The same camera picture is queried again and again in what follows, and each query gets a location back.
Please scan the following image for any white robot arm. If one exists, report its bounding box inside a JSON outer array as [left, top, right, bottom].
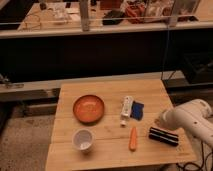
[[155, 99, 213, 148]]

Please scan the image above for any white tube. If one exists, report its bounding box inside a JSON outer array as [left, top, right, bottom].
[[120, 96, 133, 127]]

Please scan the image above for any orange plate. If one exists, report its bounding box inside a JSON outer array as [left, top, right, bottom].
[[73, 95, 105, 124]]

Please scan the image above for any blue cloth piece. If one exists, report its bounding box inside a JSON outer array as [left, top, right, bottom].
[[131, 102, 144, 121]]

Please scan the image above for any orange carrot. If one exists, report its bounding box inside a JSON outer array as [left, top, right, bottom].
[[129, 127, 137, 151]]

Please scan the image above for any white cup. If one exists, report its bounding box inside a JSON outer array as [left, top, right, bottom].
[[72, 129, 93, 154]]

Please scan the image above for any black object on bench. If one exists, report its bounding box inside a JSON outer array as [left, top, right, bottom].
[[102, 10, 124, 25]]

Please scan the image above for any red object on bench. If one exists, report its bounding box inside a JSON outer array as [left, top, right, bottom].
[[125, 4, 145, 24]]

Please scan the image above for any black box right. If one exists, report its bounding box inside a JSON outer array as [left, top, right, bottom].
[[181, 52, 213, 84]]

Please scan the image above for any grey metal post left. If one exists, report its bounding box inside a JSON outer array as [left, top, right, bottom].
[[79, 0, 90, 31]]

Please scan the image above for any grey metal post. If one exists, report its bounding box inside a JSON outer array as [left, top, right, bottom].
[[79, 0, 90, 31], [168, 0, 182, 27]]

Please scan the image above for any grey metal post right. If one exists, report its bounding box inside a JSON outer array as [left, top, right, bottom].
[[168, 0, 182, 27]]

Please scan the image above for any black cable on floor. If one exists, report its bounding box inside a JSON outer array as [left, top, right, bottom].
[[175, 141, 213, 171]]

